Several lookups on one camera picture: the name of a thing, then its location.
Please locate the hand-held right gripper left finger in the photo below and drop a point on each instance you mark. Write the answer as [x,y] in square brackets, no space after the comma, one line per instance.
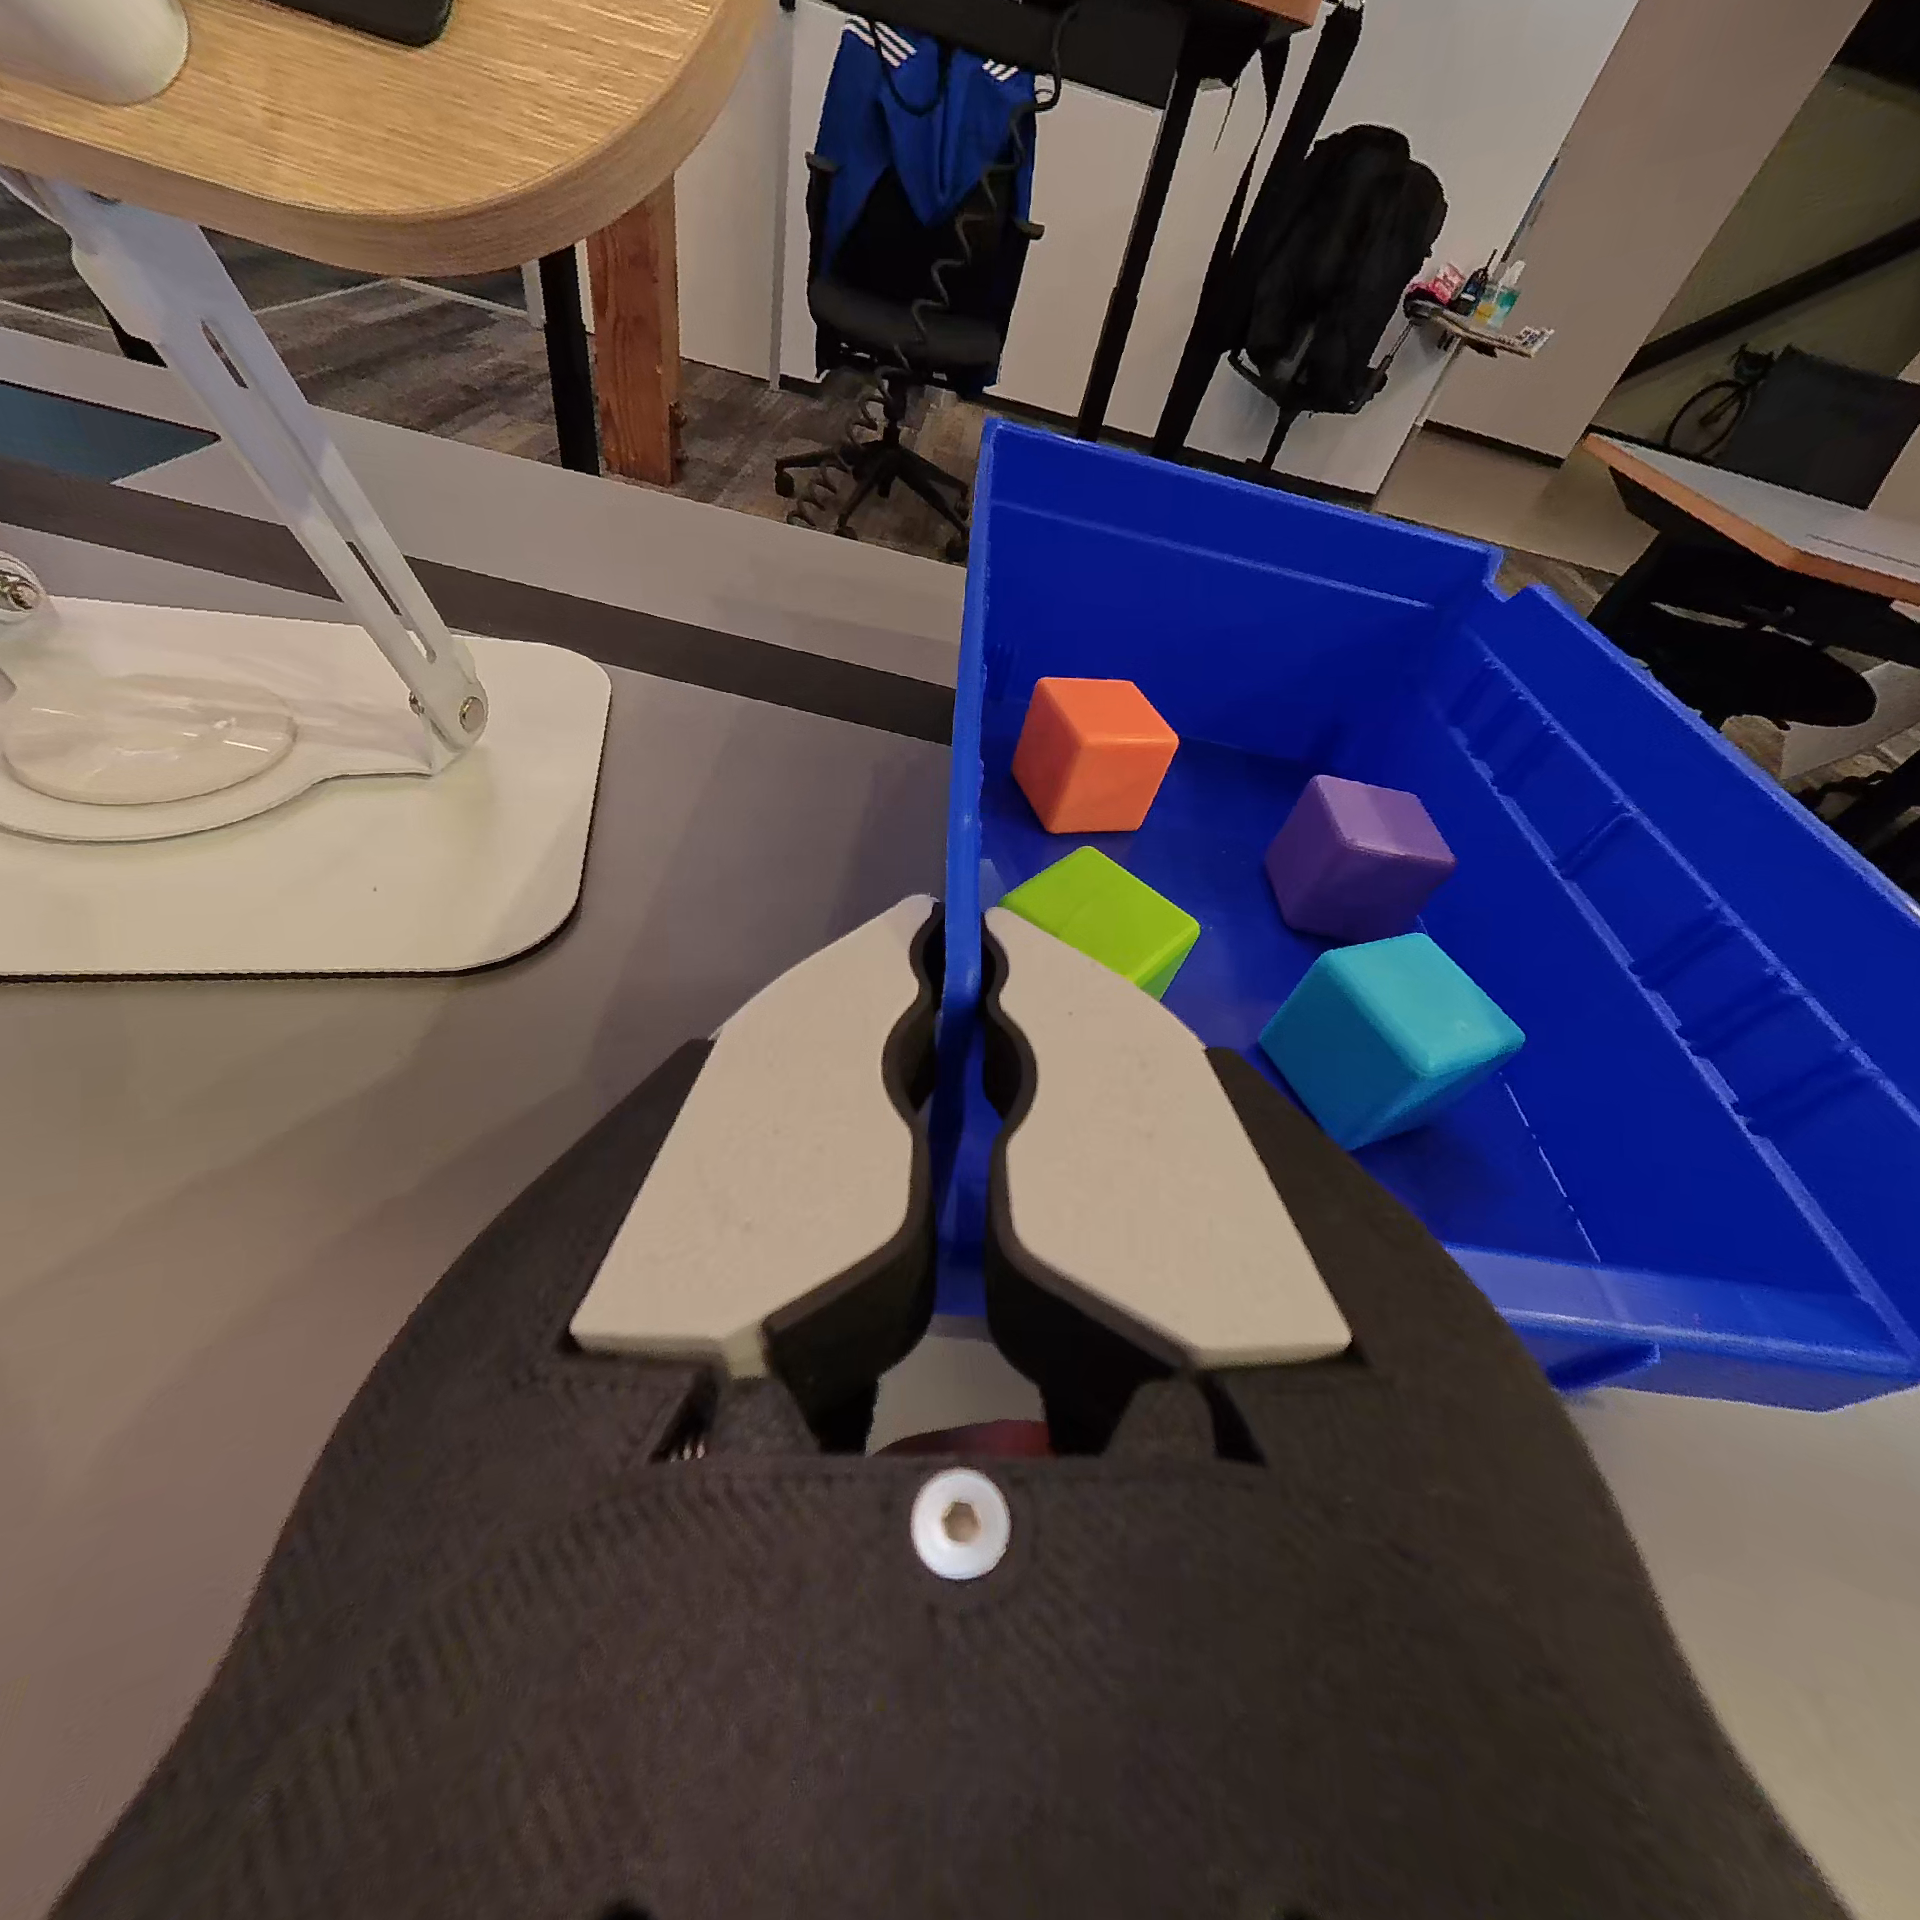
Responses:
[765,1172]

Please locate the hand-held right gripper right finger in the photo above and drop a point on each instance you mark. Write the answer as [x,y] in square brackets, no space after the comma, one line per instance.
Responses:
[1154,1185]

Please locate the green cube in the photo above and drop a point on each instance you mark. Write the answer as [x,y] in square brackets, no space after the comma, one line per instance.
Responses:
[1118,930]

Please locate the teal cube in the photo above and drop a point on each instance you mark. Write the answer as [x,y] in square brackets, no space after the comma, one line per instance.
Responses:
[1387,1036]

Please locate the purple cube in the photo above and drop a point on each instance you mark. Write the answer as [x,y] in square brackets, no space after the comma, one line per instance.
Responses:
[1358,855]

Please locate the orange cube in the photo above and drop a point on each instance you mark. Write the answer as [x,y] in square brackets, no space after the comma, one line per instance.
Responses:
[1095,751]

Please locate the blue plastic bin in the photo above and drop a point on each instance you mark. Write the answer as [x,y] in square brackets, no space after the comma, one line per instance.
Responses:
[1649,1049]

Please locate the grey desk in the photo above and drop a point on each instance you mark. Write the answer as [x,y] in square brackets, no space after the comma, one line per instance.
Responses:
[300,1201]

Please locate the wooden top black desk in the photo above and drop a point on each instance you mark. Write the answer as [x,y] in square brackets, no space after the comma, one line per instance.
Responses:
[1149,225]

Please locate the wooden board document stand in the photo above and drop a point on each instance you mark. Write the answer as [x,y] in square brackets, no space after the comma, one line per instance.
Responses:
[300,840]

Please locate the black round-top pole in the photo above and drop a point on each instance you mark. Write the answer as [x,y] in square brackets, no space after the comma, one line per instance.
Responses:
[567,361]

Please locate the grey table with wooden edge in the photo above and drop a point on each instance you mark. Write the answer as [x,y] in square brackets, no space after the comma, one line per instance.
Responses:
[1770,518]

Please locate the small tray of bottles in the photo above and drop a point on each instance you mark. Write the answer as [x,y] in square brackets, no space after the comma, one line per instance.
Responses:
[1478,308]

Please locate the black draped office chair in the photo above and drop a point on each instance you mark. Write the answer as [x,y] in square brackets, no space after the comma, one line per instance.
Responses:
[1334,256]

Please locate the blue jacket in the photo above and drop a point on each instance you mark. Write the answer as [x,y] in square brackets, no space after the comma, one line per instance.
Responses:
[855,151]

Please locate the wooden post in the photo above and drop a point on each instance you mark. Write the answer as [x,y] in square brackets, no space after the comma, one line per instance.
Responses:
[637,346]

